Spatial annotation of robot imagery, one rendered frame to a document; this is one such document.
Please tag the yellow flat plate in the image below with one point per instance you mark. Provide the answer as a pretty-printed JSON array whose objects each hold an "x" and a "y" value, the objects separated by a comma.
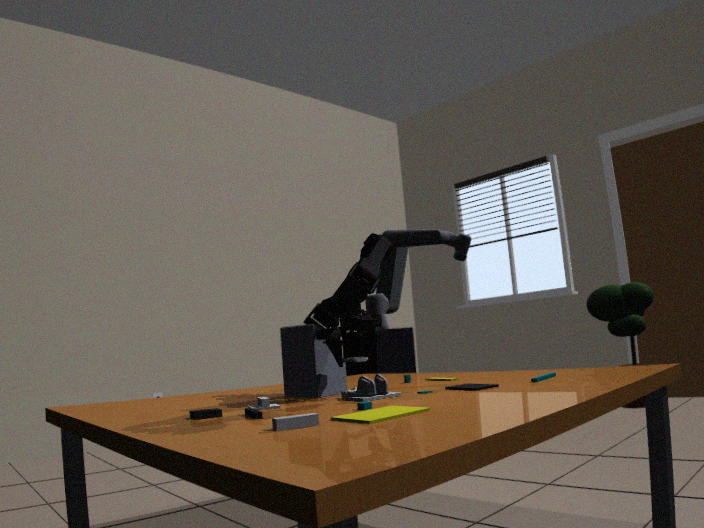
[{"x": 380, "y": 414}]

